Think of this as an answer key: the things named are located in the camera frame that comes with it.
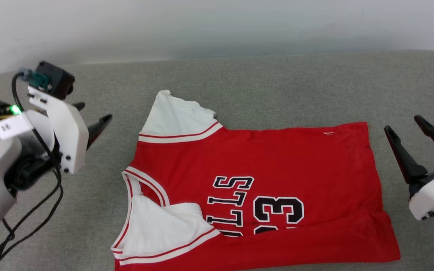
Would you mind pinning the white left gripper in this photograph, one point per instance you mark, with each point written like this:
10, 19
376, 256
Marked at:
72, 139

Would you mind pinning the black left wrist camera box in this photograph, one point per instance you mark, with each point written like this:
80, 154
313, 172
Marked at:
57, 79

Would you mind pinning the white paper label tag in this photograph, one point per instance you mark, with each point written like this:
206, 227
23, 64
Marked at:
11, 127

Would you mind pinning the grey fabric sofa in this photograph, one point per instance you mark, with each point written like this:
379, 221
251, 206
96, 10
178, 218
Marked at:
277, 86

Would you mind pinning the red white Bulls jersey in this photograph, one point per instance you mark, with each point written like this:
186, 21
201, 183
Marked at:
277, 162

